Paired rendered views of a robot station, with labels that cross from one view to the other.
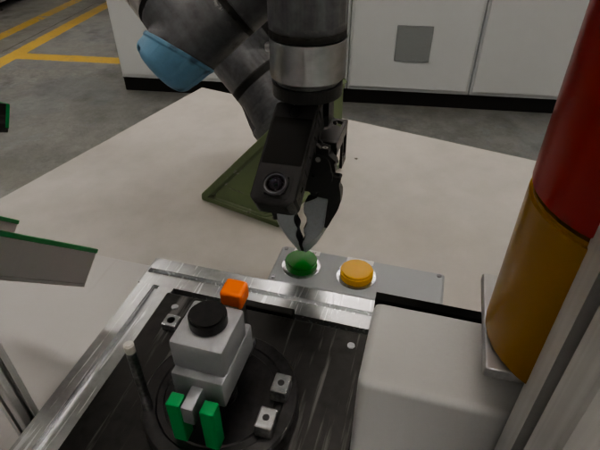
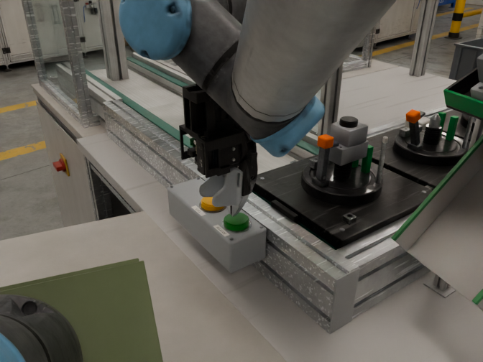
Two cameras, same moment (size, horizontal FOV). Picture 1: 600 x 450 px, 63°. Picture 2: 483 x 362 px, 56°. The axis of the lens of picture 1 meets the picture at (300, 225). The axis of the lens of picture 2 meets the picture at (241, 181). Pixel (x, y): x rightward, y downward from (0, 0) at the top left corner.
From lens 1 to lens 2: 99 cm
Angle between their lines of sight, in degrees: 105
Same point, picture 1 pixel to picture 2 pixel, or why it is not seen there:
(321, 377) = (287, 176)
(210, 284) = (305, 248)
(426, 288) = (187, 185)
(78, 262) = (408, 230)
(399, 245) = not seen: hidden behind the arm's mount
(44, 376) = (448, 334)
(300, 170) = not seen: hidden behind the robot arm
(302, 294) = (255, 211)
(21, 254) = (446, 188)
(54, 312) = not seen: outside the picture
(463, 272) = (98, 244)
